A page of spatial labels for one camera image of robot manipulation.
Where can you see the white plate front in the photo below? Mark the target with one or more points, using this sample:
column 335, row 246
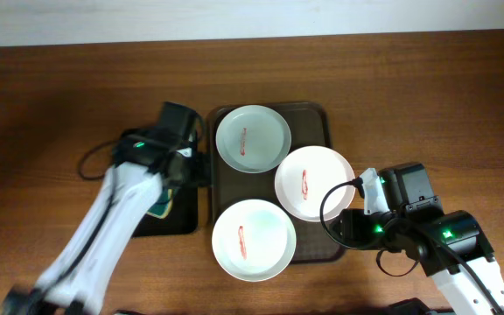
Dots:
column 254, row 240

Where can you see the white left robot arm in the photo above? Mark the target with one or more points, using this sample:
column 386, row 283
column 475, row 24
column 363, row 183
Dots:
column 77, row 280

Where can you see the brown serving tray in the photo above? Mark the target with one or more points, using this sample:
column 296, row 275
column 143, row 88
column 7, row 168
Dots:
column 309, row 125

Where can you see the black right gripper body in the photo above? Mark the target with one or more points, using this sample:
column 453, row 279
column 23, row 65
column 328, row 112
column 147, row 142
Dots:
column 348, row 225

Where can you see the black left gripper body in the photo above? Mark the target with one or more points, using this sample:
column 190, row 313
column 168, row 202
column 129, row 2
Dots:
column 200, row 173

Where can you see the black small tray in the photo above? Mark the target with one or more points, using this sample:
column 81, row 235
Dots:
column 177, row 214

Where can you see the white plate pinkish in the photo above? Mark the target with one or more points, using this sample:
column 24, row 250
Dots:
column 305, row 177

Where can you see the green yellow sponge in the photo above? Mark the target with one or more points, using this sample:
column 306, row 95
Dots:
column 162, row 207

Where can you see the grey-white plate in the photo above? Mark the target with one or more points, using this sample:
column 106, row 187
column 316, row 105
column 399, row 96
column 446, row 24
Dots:
column 253, row 139

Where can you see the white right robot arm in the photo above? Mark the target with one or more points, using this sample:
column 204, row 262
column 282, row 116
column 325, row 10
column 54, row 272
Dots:
column 451, row 248

